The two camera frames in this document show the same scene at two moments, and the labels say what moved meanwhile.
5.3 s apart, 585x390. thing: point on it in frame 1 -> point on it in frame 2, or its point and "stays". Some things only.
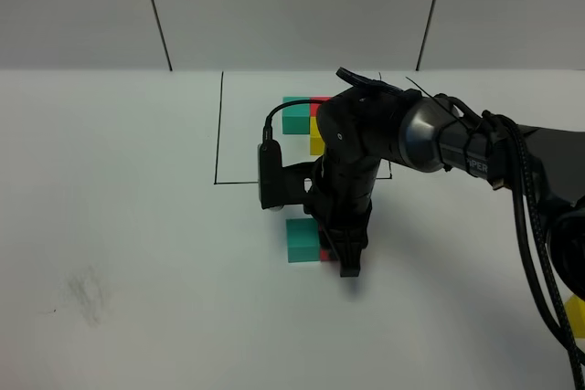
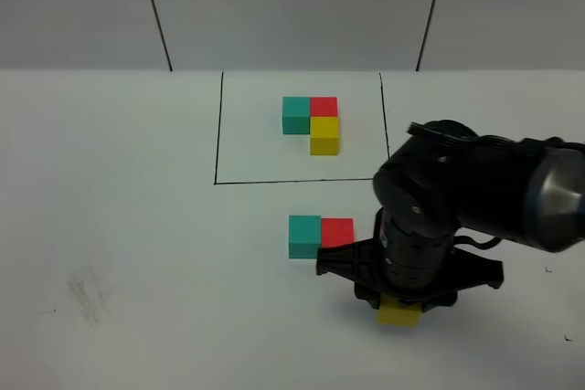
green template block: (295, 117) stays
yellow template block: (316, 143) stays
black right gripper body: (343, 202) -> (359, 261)
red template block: (313, 107) stays
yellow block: (575, 307) -> (392, 312)
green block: (303, 240) stays
